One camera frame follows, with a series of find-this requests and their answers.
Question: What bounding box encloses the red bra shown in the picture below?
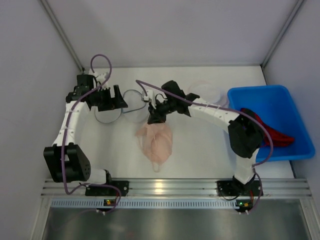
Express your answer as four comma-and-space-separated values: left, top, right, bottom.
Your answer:
240, 108, 295, 147

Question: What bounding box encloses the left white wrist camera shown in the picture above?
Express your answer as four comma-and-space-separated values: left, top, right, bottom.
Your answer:
93, 72, 109, 90

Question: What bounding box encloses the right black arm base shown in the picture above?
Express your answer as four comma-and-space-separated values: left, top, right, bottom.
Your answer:
216, 174, 263, 200

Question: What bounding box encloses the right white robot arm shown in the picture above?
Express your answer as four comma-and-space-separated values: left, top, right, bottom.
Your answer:
142, 80, 264, 185

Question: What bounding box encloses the slotted grey cable duct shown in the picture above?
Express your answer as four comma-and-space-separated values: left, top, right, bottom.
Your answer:
51, 198, 250, 209

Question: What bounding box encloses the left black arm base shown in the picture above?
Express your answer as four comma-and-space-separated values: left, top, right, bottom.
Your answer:
85, 180, 130, 197

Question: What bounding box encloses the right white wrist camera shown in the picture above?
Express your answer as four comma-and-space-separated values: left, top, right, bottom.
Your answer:
142, 90, 157, 109

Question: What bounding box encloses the blue plastic bin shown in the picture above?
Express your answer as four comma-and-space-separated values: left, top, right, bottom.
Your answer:
227, 85, 315, 162

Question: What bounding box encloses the right aluminium frame post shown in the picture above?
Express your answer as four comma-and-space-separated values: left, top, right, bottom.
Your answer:
260, 0, 307, 71

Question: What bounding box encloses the aluminium frame post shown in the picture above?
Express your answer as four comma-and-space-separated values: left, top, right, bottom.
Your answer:
38, 0, 85, 72
260, 0, 307, 71

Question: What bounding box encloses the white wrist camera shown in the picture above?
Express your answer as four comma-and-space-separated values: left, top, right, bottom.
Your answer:
93, 72, 109, 90
142, 90, 157, 109

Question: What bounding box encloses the left aluminium frame post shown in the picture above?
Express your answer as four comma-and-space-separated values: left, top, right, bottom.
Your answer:
38, 0, 85, 72

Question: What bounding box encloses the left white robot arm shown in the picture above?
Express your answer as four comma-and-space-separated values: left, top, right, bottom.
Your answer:
43, 72, 128, 185

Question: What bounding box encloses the pink beige bra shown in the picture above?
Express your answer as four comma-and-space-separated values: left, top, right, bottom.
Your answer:
135, 123, 173, 173

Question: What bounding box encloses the pink trimmed mesh laundry bag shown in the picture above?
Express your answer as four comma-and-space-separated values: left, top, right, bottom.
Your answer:
187, 81, 229, 107

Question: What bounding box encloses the aluminium front rail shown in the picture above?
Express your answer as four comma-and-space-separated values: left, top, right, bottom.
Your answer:
40, 178, 312, 199

